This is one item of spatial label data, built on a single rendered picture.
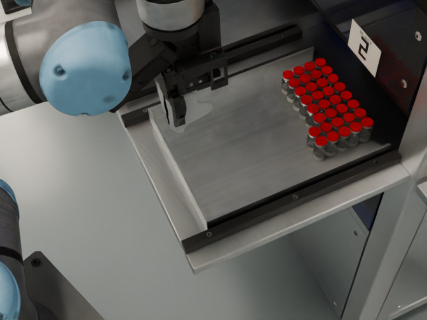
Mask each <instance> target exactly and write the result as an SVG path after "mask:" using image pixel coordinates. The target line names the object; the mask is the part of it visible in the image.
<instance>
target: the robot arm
mask: <svg viewBox="0 0 427 320"><path fill-rule="evenodd" d="M14 1H15V2H16V3H17V4H19V5H20V6H31V12H32V13H31V14H29V15H25V16H22V17H18V18H15V19H13V20H10V21H5V22H2V23H0V116H3V115H5V114H9V113H12V112H15V111H18V110H21V109H25V108H28V107H31V106H33V105H37V104H39V103H43V102H49V103H50V104H51V105H52V106H53V107H54V108H55V109H57V110H58V111H60V112H62V113H64V114H67V115H70V116H78V115H80V114H86V115H88V116H96V115H99V114H102V113H105V112H107V111H109V112H111V113H115V112H116V111H117V110H118V109H120V108H121V107H122V106H123V105H124V104H125V103H127V101H129V100H130V99H131V98H132V97H134V96H135V95H136V94H137V93H138V92H139V91H140V90H141V89H142V88H144V87H145V86H146V85H147V84H149V83H150V82H151V81H152V80H154V82H155V85H156V89H157V91H158V95H159V99H160V101H161V105H162V108H163V111H164V113H165V117H166V120H167V123H168V124H169V126H170V129H172V130H174V131H175V132H176V133H181V132H183V131H184V130H185V128H186V126H187V125H188V124H190V123H191V122H193V121H195V120H197V119H199V118H201V117H203V116H204V115H206V114H208V113H209V112H210V111H211V110H212V107H213V106H212V103H211V102H198V101H196V97H197V96H198V95H199V94H200V93H201V92H202V89H205V88H207V87H210V86H211V90H212V91H213V90H216V89H218V88H221V87H223V86H227V85H228V71H227V55H226V53H225V52H224V50H223V49H222V46H221V36H220V13H219V8H218V7H217V5H216V4H215V3H214V2H213V1H212V0H136V2H137V8H138V12H139V16H140V18H141V19H142V25H143V28H144V30H145V31H146V33H145V34H144V35H143V36H141V37H140V38H139V39H138V40H137V41H135V42H134V43H133V44H132V45H131V46H130V47H128V42H127V40H126V36H125V34H124V33H123V31H122V29H121V25H120V22H119V18H118V13H117V10H116V6H115V3H114V0H14ZM213 53H215V54H217V53H220V55H219V56H218V57H216V56H215V54H213ZM221 66H224V79H221V80H218V81H216V82H214V78H216V77H220V76H221V74H220V70H219V68H218V67H221ZM19 219H20V212H19V208H18V204H17V201H16V197H15V194H14V192H13V190H12V188H11V187H10V186H9V185H8V184H7V183H6V182H5V181H4V180H2V179H0V320H59V319H58V318H57V316H56V315H55V314H54V313H53V312H52V311H51V310H50V309H49V308H47V307H45V306H44V305H42V304H40V303H37V302H32V301H30V299H29V298H28V296H27V292H26V288H25V276H24V265H23V258H22V245H21V239H20V227H19Z"/></svg>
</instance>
